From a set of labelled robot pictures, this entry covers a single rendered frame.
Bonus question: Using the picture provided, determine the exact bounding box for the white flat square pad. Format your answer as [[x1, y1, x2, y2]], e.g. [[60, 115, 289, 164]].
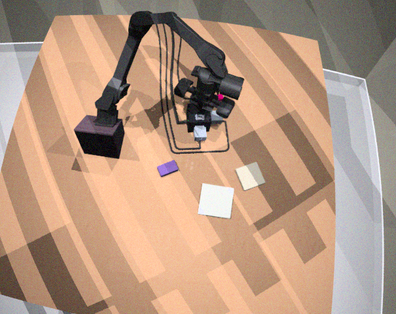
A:
[[235, 162, 266, 191]]

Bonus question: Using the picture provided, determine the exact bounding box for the purple flat rectangular block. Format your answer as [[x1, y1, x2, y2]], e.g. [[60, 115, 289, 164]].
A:
[[157, 160, 179, 177]]

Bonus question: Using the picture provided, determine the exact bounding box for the white flat rectangular slab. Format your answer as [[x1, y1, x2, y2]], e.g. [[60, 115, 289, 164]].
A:
[[198, 183, 234, 218]]

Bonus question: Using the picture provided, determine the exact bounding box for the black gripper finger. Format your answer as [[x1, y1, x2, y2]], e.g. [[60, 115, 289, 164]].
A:
[[202, 104, 214, 112], [189, 99, 203, 111]]

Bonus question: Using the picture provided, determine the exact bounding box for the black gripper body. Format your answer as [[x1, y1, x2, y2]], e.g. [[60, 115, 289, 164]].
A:
[[174, 78, 235, 119]]

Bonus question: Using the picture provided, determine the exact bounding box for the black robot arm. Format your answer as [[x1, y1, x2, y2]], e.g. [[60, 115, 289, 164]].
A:
[[95, 11, 245, 127]]

